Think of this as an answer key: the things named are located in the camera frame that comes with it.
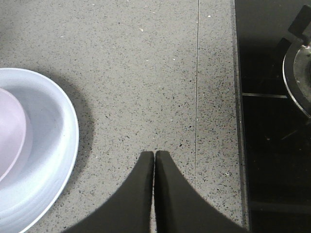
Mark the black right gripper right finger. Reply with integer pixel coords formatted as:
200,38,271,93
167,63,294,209
154,150,247,233

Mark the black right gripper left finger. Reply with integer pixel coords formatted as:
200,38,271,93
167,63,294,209
65,151,154,233

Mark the purple plastic bowl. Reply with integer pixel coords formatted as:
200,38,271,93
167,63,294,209
0,89,28,180

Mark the black gas stove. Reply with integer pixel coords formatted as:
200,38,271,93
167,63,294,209
235,0,311,233

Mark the blue plastic plate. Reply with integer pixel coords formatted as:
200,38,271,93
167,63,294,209
0,68,79,233

